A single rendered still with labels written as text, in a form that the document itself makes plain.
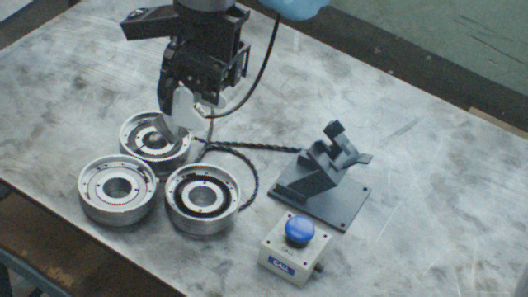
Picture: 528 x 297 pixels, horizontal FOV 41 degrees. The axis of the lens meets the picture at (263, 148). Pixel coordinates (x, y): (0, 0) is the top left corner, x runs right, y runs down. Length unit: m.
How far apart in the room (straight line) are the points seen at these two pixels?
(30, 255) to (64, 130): 0.26
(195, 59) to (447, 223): 0.48
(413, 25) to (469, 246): 1.63
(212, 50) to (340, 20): 1.94
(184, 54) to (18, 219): 0.60
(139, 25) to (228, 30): 0.13
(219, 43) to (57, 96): 0.43
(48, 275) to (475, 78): 1.80
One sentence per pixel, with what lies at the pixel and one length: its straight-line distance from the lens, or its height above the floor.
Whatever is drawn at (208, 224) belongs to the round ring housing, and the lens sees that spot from 0.97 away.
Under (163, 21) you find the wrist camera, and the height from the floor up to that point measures 1.09.
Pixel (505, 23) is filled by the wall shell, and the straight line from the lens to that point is 2.52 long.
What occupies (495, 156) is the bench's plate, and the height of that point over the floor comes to 0.80.
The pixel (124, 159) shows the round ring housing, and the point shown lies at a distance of 1.03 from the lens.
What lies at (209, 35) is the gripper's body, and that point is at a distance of 0.83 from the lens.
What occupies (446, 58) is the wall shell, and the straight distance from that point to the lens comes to 2.65.
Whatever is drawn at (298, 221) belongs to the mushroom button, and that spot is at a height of 0.87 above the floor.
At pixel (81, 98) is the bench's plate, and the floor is 0.80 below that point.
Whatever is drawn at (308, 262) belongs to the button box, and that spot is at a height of 0.84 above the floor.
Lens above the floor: 1.58
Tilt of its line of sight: 45 degrees down
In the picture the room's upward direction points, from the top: 11 degrees clockwise
